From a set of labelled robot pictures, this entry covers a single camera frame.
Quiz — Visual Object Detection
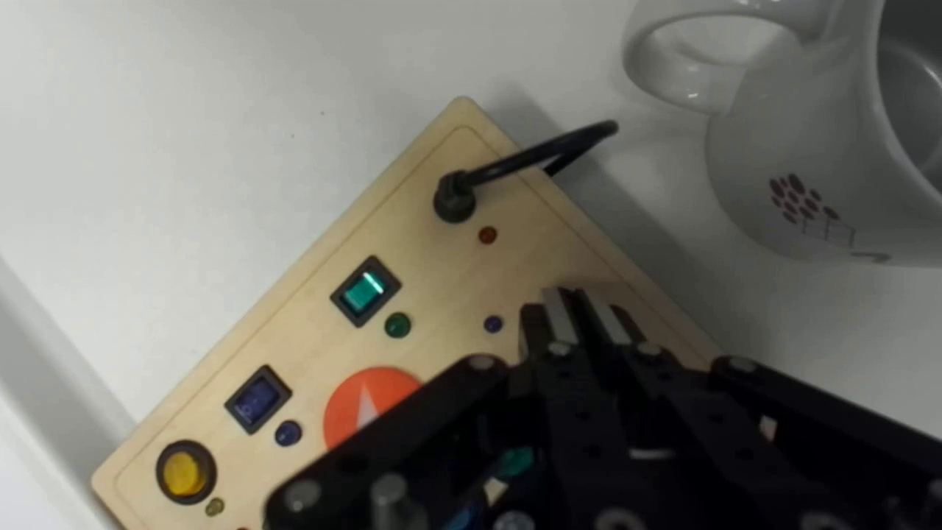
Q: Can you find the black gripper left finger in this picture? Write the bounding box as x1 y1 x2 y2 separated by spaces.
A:
261 286 630 530

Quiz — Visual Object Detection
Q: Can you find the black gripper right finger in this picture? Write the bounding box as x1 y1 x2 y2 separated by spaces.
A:
574 286 942 530

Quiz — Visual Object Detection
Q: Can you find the wooden button board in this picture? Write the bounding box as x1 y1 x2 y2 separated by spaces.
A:
87 94 729 530

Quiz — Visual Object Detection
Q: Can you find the white mug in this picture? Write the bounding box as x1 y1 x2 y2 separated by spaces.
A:
621 0 942 270

